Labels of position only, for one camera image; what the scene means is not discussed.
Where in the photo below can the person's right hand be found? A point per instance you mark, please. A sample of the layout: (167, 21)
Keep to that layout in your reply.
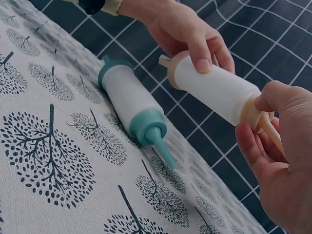
(290, 190)

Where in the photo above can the person's left hand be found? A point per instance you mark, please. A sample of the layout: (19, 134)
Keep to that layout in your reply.
(170, 26)

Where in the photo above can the cream capped white squeeze bottle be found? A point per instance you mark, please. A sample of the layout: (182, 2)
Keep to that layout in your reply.
(209, 92)

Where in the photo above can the teal capped white squeeze bottle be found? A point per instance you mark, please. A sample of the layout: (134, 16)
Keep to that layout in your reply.
(126, 97)

